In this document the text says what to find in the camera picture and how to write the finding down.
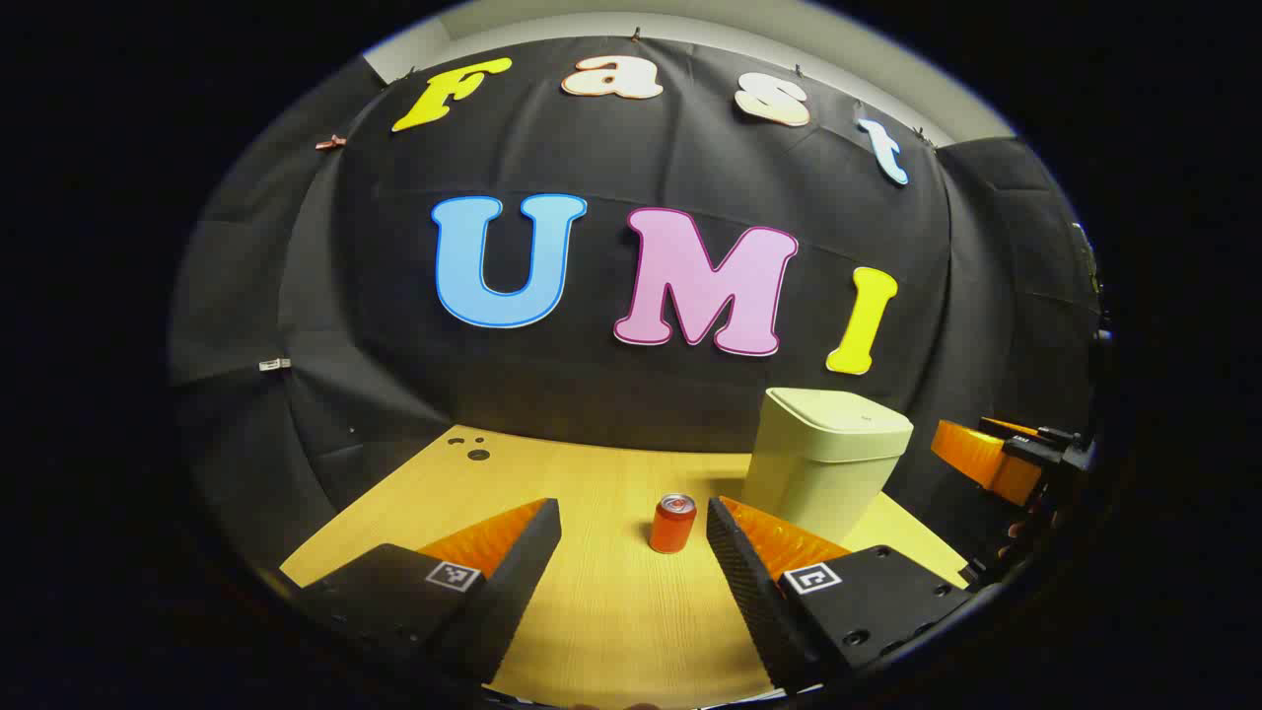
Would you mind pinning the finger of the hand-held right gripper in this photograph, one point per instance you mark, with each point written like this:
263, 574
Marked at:
976, 456

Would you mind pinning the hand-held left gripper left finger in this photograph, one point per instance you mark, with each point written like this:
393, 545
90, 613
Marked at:
513, 582

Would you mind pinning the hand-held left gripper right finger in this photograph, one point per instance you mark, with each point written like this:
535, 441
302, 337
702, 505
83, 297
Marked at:
749, 592

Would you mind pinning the orange pop can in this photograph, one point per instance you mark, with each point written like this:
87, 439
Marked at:
672, 531

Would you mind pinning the pale green desktop garbage bin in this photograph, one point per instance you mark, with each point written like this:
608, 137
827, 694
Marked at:
818, 473

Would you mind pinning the wooden desktop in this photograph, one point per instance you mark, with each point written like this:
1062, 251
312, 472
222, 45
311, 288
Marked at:
611, 611

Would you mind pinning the white cloth clip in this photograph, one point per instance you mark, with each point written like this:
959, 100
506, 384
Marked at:
274, 365

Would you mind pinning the black backdrop cloth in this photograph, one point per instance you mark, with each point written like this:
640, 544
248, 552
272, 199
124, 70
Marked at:
690, 148

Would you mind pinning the copper cloth clip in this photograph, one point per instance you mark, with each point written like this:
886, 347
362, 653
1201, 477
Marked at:
330, 143

